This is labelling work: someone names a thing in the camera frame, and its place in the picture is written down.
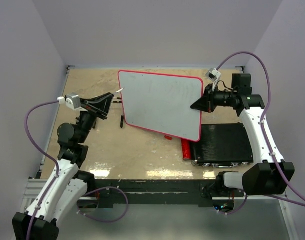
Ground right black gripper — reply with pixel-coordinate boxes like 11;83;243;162
191;83;237;114

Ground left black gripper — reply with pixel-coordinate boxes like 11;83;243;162
76;93;114;144

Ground pink framed whiteboard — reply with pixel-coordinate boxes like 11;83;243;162
118;70;204;142

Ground red marker cap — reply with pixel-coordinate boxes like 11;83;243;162
164;135;173;140

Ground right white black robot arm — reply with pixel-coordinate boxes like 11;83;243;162
191;68;295;197

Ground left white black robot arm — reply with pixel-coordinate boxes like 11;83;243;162
12;92;115;240

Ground red glitter microphone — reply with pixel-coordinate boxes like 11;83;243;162
181;139;192;161

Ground black ribbed case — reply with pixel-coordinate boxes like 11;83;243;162
190;123;254;168

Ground wire whiteboard stand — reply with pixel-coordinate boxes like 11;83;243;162
112;97;125;129

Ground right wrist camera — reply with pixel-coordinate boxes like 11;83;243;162
206;68;222;82

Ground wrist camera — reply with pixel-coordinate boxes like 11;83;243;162
57;92;82;111
206;68;222;82

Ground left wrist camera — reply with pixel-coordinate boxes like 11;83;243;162
57;92;82;111

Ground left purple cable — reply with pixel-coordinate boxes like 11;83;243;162
24;101;62;240

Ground purple cable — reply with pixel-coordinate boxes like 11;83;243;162
216;51;305;210
24;101;62;240

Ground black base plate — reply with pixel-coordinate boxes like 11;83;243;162
87;179;244;208

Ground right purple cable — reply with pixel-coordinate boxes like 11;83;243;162
216;51;305;210

